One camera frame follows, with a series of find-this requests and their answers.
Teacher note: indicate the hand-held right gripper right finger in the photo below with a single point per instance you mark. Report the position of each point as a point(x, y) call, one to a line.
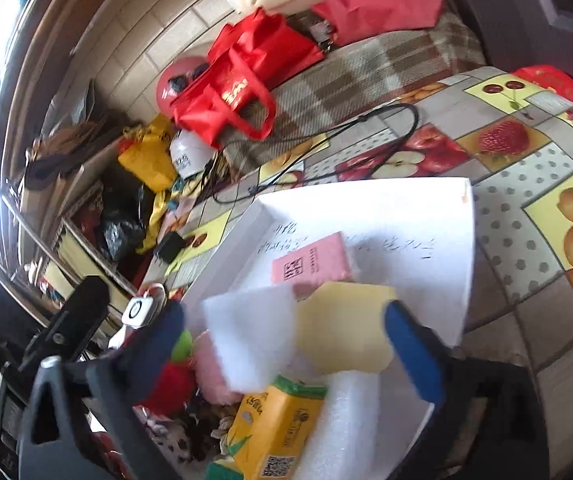
point(411, 355)

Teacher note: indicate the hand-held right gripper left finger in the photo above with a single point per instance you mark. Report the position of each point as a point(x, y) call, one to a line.
point(161, 340)

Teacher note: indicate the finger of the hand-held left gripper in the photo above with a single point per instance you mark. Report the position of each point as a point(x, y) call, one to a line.
point(79, 305)

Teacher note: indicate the red plush toy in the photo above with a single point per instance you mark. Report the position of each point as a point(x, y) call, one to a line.
point(171, 385)

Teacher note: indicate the pink plush toy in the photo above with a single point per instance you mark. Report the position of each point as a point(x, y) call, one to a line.
point(211, 367)

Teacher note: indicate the yellow sponge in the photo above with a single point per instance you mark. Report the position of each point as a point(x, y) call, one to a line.
point(341, 325)

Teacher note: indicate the white sponge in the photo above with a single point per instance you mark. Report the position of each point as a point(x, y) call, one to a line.
point(251, 330)

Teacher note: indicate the white cardboard box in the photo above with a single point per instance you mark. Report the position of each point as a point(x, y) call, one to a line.
point(391, 220)

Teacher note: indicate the black plastic bag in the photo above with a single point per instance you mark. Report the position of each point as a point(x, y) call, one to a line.
point(121, 230)

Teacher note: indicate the white foam block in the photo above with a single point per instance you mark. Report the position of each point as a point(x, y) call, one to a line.
point(346, 420)

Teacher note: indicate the black power adapter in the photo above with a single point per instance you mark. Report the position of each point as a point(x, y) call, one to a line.
point(169, 246)

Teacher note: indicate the floral patterned cloth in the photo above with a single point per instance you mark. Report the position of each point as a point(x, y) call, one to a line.
point(191, 435)

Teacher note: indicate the crumpled yellow plastic bag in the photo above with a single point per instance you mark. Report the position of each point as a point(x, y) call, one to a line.
point(159, 212)

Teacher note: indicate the pink printed packet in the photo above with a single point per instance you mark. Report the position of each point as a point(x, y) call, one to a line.
point(316, 260)

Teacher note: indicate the yellow green drink carton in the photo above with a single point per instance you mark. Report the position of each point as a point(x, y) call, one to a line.
point(271, 425)

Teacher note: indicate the pile of cardboard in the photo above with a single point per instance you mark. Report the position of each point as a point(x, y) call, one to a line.
point(66, 145)

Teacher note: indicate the yellow shopping bag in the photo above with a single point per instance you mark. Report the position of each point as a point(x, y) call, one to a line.
point(149, 157)

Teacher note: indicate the fruit print tablecloth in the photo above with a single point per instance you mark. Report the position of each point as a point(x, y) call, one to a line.
point(516, 210)

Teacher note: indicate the white plastic jar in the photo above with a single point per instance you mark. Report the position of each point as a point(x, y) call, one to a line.
point(189, 152)

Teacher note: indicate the red round helmet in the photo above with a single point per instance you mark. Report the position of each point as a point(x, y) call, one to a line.
point(179, 77)

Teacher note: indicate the red tote bag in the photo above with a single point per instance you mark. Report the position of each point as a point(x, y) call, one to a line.
point(236, 75)

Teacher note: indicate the plaid blanket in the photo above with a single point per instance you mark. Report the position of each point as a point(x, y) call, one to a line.
point(366, 75)

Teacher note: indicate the red plastic bag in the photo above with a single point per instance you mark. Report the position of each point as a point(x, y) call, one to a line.
point(556, 82)

